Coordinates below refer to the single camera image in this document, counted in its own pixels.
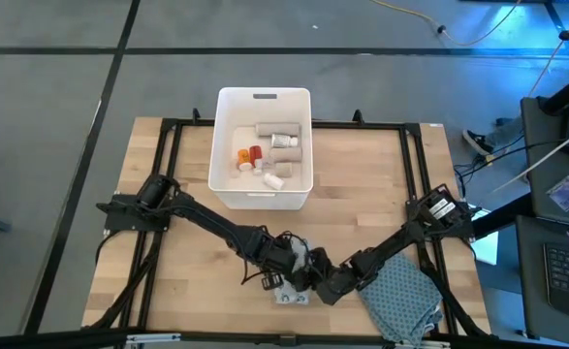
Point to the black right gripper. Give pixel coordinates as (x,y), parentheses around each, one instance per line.
(339,286)

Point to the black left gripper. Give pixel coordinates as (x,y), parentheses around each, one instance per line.
(272,252)

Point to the blue white patterned pack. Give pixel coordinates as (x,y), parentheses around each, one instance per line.
(291,296)

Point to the white pill bottle yellow label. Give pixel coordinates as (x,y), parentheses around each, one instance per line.
(273,180)

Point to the short beige bandage roll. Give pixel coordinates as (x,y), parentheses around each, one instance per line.
(284,169)

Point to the medium beige bandage roll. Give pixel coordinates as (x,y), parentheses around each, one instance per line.
(285,154)

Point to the orange pill vial white cap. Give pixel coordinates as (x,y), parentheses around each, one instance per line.
(243,159)

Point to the amber bottle with white cap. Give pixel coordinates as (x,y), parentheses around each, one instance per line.
(255,155)

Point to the long beige bandage roll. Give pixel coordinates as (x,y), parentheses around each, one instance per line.
(277,129)

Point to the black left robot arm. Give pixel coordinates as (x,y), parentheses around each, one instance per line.
(201,218)

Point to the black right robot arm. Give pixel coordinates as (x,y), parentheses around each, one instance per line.
(400,237)

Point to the white perforated plastic basket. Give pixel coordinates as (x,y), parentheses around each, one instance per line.
(230,191)

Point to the teal patterned cloth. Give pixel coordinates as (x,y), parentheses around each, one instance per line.
(400,300)

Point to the yellow power plug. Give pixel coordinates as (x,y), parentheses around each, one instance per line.
(487,157)

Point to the person's foot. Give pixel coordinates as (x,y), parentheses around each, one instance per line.
(480,141)

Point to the black laptop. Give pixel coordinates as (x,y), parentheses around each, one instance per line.
(560,281)

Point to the grey case with screen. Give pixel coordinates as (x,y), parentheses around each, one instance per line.
(546,160)

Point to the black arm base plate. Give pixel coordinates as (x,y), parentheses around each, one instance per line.
(458,228)
(119,220)

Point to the black metal table frame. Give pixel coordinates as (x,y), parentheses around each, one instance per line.
(352,125)

